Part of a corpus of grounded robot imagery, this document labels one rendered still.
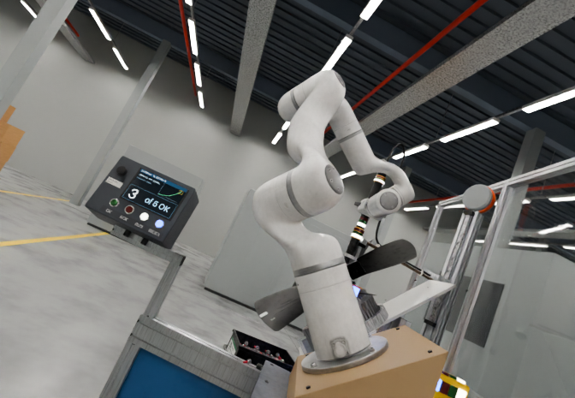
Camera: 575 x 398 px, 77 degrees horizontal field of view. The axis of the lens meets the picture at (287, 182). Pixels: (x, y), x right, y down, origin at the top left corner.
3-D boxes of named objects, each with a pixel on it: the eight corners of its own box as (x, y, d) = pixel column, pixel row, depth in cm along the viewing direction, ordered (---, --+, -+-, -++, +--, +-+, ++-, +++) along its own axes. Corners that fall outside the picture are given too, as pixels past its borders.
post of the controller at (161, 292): (155, 317, 107) (186, 256, 111) (151, 319, 105) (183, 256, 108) (146, 312, 108) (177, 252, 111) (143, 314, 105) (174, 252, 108)
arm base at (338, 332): (394, 357, 66) (362, 258, 71) (296, 382, 68) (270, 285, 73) (384, 334, 85) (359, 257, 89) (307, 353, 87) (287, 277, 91)
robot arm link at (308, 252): (328, 268, 73) (295, 159, 78) (262, 286, 83) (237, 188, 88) (354, 259, 82) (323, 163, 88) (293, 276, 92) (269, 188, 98)
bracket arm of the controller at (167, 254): (181, 265, 110) (186, 257, 111) (179, 266, 108) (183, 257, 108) (114, 234, 112) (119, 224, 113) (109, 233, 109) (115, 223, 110)
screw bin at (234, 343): (279, 369, 129) (287, 350, 131) (292, 391, 113) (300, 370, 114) (224, 347, 125) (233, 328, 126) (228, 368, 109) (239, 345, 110)
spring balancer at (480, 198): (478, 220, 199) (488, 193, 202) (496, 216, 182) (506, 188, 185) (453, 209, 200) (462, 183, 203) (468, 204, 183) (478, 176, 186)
